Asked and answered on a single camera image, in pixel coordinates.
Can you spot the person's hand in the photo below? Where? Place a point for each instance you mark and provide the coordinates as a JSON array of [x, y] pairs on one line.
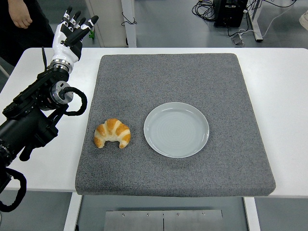
[[21, 18]]

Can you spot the grey felt mat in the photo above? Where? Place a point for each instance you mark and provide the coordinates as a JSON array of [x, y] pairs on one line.
[[168, 79]]

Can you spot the white desk leg with foot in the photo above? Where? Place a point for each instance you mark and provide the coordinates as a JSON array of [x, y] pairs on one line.
[[257, 31]]

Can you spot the white desk post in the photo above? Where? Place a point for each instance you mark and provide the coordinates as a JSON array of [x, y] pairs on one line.
[[131, 36]]

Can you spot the black computer case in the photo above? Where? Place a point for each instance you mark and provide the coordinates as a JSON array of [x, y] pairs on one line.
[[228, 14]]

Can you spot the beige cabinet panel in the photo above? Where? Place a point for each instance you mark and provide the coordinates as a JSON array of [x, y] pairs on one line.
[[108, 24]]

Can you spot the person's foot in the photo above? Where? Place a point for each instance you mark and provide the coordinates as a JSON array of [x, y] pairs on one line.
[[304, 20]]

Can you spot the white table leg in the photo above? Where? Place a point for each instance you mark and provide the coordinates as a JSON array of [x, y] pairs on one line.
[[72, 211], [252, 214]]

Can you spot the small green object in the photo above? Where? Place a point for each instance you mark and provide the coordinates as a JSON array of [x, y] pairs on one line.
[[91, 36]]

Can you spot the person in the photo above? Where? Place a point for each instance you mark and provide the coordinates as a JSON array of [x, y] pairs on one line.
[[24, 41]]

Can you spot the golden croissant bread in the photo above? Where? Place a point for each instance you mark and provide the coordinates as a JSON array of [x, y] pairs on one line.
[[113, 130]]

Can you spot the small clear plastic stand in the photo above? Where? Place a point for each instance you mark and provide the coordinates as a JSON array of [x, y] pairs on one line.
[[238, 40]]

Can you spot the pale grey round plate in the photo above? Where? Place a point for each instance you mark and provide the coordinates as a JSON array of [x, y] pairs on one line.
[[176, 134]]

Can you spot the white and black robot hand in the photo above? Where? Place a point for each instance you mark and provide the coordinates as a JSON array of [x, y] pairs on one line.
[[63, 49]]

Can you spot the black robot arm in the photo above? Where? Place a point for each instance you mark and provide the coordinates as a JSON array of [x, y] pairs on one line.
[[24, 125]]

